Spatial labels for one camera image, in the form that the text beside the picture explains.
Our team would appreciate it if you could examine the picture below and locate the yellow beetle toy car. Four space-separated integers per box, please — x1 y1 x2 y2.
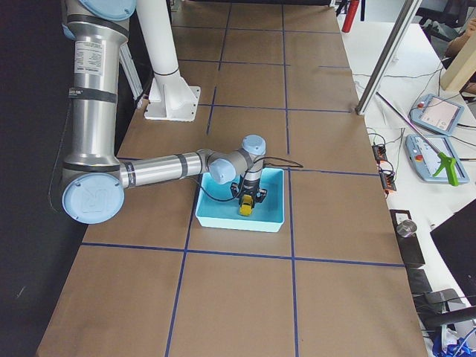
239 194 254 216

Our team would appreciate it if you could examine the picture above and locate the green handled grabber stick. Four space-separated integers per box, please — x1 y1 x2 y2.
376 92 459 187

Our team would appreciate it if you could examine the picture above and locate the teach pendant tablet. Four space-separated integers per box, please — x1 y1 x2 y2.
405 134 469 184
410 94 464 135

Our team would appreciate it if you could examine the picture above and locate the wooden beam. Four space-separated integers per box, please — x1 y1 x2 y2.
441 25 475 94

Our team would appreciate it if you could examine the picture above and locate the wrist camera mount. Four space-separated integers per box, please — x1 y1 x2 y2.
230 181 267 207

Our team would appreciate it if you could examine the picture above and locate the turquoise plastic bin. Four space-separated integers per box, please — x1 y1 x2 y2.
195 168 285 232

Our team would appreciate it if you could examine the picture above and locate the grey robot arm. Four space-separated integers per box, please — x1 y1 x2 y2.
62 1 266 224

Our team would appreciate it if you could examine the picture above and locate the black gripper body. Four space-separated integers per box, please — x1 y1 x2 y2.
238 180 262 197

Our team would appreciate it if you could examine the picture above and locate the red fire extinguisher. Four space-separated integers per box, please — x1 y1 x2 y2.
341 0 360 33

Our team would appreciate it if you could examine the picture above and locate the black monitor corner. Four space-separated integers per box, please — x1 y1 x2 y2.
431 200 476 306

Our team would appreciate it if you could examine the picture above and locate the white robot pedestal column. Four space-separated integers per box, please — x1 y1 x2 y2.
136 0 201 122

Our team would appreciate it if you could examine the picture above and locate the grey metal post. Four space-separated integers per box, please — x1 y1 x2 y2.
356 0 422 115

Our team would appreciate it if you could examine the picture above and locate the silver metal cylinder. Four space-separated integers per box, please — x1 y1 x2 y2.
396 219 417 238

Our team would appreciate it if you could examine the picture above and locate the lower teach pendant tablet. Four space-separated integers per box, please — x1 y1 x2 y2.
405 134 469 184

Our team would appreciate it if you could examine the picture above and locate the upper teach pendant tablet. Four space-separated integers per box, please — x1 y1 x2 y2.
410 94 464 135

